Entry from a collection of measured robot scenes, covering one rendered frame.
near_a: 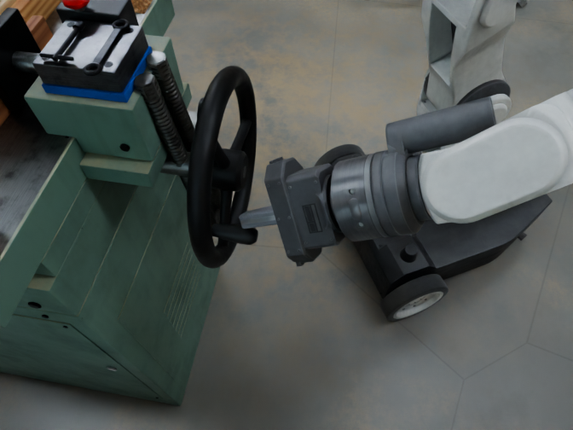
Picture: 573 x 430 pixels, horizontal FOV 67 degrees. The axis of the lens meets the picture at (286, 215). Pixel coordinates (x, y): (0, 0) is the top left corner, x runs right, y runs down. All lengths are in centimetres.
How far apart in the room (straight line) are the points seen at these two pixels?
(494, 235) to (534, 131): 109
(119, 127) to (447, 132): 37
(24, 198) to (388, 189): 40
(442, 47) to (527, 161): 69
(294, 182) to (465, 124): 17
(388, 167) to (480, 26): 50
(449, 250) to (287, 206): 96
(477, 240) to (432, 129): 103
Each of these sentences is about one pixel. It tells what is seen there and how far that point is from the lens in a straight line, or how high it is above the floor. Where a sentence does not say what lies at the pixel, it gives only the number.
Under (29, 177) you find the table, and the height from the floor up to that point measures 90.
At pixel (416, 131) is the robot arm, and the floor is 101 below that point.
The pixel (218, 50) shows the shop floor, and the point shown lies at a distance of 225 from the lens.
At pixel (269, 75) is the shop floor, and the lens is 208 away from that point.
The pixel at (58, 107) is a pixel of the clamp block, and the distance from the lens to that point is 58.
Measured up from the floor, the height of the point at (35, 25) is 95.
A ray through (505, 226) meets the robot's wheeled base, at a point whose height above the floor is 17.
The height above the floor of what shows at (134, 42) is 100.
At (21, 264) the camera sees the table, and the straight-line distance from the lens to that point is 56.
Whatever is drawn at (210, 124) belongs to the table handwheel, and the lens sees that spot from 51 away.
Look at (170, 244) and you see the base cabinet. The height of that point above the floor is 49.
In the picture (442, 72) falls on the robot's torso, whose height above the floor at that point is 69.
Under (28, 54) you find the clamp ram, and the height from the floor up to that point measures 96.
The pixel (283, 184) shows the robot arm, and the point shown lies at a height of 93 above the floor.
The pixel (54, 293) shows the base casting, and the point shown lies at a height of 79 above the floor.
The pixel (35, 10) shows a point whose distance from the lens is 82.
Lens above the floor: 130
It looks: 57 degrees down
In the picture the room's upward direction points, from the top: straight up
